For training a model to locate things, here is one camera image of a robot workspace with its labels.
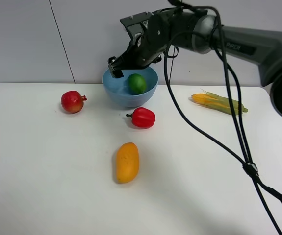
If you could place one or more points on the orange mango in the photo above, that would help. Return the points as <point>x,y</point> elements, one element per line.
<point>127,163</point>

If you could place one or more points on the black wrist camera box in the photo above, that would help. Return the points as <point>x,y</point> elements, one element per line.
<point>136,25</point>

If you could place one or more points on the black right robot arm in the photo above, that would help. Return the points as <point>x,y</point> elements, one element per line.
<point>199,32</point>

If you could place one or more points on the blue bowl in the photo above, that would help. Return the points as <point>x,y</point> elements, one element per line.
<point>119,92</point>

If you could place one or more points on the corn cob with green husk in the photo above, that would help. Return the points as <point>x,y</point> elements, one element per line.
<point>212,101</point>

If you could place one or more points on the red pomegranate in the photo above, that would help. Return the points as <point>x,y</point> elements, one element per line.
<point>72,101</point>

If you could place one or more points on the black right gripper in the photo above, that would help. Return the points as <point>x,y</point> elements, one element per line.
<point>148,47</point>

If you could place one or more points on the red bell pepper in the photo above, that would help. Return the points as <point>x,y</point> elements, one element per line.
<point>142,118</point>

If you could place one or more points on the green lime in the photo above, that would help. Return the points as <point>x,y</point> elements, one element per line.
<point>136,84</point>

